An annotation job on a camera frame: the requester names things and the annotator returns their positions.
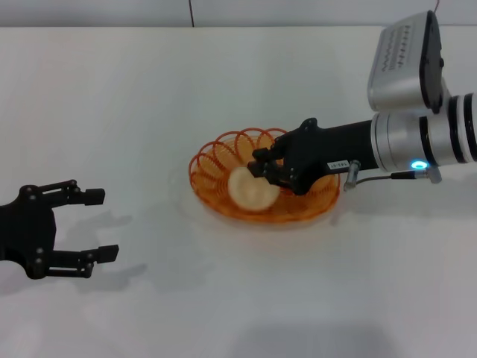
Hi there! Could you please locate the grey cable with metal plugs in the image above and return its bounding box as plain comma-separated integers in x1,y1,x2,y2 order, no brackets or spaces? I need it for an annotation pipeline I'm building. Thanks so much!
342,159,443,193

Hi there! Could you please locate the orange woven plastic basket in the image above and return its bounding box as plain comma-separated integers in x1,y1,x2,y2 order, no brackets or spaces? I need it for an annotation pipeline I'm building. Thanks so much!
188,128,341,224

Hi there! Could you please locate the pale round bread bun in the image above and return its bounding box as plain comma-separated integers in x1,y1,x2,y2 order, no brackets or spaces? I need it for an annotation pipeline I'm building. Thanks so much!
227,166,280,213

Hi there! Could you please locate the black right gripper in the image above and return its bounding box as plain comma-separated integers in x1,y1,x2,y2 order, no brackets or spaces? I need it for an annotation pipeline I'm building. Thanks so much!
246,118,378,196

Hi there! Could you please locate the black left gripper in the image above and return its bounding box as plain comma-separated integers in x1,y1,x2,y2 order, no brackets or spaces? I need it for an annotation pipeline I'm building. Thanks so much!
0,180,120,280

